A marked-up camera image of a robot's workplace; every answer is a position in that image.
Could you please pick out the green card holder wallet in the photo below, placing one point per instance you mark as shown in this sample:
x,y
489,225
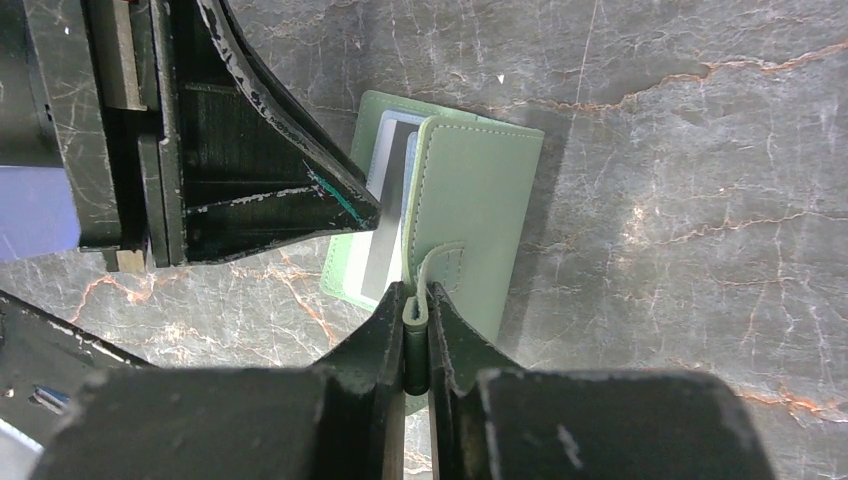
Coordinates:
x,y
470,190

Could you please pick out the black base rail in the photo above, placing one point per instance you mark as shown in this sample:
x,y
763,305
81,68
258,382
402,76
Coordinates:
x,y
44,361

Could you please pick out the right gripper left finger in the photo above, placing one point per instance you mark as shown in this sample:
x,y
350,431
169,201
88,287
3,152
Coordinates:
x,y
341,417

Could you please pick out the blue three-compartment organizer tray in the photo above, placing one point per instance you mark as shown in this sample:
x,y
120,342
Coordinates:
x,y
37,213

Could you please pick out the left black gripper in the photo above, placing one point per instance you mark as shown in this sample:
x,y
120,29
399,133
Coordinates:
x,y
82,92

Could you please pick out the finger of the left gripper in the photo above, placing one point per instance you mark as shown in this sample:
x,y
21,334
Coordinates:
x,y
242,167

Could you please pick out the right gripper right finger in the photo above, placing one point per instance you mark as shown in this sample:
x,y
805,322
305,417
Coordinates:
x,y
493,419

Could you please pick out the thin card edge-on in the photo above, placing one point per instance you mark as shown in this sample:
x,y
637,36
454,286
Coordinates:
x,y
375,258

